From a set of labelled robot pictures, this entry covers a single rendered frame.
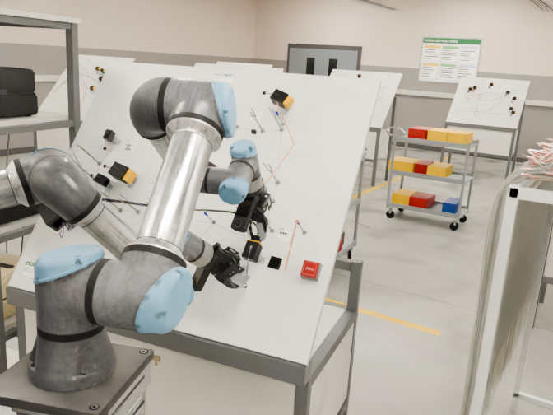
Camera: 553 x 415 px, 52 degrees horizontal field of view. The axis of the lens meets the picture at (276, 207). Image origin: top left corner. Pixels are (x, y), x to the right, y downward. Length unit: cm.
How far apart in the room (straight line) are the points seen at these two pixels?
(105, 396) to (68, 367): 8
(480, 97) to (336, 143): 888
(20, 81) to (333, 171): 126
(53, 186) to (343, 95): 113
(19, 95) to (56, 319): 150
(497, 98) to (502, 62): 206
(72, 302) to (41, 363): 13
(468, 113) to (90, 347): 984
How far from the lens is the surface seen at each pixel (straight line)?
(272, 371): 177
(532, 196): 164
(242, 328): 180
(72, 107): 252
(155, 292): 94
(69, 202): 131
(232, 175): 151
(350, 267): 221
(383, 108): 867
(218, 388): 194
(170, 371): 202
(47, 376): 108
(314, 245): 182
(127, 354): 117
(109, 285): 97
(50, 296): 102
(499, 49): 1270
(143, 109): 120
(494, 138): 1034
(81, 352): 106
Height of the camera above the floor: 173
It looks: 15 degrees down
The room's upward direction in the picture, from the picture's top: 3 degrees clockwise
